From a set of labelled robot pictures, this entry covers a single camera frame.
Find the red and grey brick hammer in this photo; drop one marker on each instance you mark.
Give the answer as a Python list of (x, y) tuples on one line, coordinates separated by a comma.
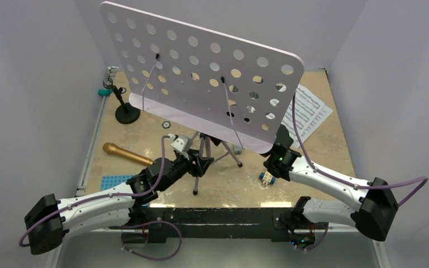
[(237, 149)]

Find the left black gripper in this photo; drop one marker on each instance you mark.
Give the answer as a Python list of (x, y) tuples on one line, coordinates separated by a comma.
[(200, 164)]

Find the black microphone stand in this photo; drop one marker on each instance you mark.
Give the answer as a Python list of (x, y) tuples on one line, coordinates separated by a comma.
[(125, 113)]

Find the white sheet music pages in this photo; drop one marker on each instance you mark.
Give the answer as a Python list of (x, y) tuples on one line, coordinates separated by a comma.
[(309, 113)]

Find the light blue building baseplate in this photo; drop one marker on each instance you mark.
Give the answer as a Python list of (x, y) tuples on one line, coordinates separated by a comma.
[(110, 181)]

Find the teal clamp hook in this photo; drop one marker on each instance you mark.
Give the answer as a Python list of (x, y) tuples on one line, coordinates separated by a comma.
[(104, 92)]

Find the poker chip near centre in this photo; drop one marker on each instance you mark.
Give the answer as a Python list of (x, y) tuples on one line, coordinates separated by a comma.
[(166, 125)]

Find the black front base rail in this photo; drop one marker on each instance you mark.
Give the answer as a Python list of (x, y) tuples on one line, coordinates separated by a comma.
[(156, 225)]

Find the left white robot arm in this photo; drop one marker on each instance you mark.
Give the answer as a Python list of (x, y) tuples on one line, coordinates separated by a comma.
[(51, 219)]

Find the white brick car blue wheels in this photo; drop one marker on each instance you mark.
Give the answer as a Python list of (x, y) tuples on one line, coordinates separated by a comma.
[(267, 178)]

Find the lilac music stand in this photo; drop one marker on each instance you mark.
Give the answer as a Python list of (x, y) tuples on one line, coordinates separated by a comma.
[(227, 87)]

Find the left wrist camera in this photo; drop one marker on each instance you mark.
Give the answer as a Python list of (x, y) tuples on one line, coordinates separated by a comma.
[(181, 144)]

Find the gold microphone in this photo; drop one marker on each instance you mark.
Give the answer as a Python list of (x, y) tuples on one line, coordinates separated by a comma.
[(113, 149)]

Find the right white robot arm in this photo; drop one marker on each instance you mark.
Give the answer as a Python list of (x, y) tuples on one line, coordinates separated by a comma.
[(368, 206)]

